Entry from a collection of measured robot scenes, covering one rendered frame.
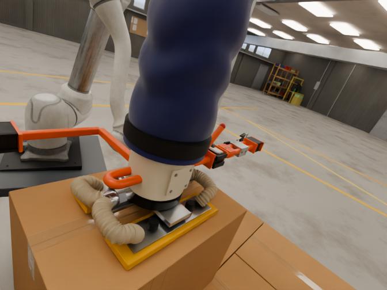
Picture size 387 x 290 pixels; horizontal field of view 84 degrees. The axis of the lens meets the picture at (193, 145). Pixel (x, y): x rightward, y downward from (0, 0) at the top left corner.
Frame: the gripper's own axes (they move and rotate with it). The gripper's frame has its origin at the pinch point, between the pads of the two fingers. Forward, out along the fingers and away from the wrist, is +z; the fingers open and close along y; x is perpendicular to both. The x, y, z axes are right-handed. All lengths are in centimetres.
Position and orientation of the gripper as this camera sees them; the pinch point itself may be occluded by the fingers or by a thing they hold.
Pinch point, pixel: (212, 153)
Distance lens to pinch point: 80.8
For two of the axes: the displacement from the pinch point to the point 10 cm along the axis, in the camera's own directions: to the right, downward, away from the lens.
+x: -6.4, 1.2, -7.6
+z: 7.1, 4.6, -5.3
